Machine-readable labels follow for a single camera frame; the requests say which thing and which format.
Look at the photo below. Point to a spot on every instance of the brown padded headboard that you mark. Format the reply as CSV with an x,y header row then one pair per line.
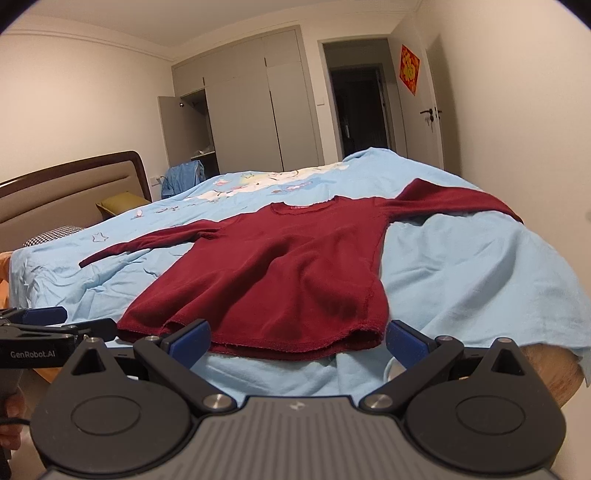
x,y
67,195

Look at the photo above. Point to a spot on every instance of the dark red sweater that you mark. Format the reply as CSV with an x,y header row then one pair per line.
x,y
288,283

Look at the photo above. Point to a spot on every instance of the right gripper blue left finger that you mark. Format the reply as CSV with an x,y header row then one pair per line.
x,y
167,361

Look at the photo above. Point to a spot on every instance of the blue clothes pile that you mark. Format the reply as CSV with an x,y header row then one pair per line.
x,y
182,177

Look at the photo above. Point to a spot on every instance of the light blue cartoon bedsheet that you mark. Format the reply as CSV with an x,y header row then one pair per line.
x,y
475,277

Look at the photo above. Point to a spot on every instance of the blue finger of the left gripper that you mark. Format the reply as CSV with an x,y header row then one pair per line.
x,y
35,316
104,329

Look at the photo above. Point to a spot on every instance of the olive green pillow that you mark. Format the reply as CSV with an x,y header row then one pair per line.
x,y
120,203

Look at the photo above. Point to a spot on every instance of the open grey wardrobe door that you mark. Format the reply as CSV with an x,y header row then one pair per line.
x,y
173,129

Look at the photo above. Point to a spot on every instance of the black door handle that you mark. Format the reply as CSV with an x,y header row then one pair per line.
x,y
432,117

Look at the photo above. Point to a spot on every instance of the person's left hand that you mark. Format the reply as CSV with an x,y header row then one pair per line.
x,y
13,407

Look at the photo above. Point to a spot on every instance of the black white checkered pillow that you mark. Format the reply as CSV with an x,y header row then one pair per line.
x,y
53,234

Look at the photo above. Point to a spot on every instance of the red fu door decoration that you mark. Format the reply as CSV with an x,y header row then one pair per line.
x,y
409,69

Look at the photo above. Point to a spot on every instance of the white bedroom door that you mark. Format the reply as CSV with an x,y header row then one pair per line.
x,y
423,144

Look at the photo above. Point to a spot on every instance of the grey built-in wardrobe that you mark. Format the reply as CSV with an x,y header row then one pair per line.
x,y
259,101

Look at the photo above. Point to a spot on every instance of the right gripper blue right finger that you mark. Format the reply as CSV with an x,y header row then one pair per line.
x,y
426,361

